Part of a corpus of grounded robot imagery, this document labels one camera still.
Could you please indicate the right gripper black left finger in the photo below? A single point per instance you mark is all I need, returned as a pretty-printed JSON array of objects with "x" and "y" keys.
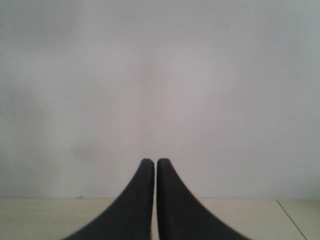
[{"x": 129, "y": 217}]

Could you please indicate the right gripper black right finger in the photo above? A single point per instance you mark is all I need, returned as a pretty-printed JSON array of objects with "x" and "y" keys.
[{"x": 180, "y": 215}]

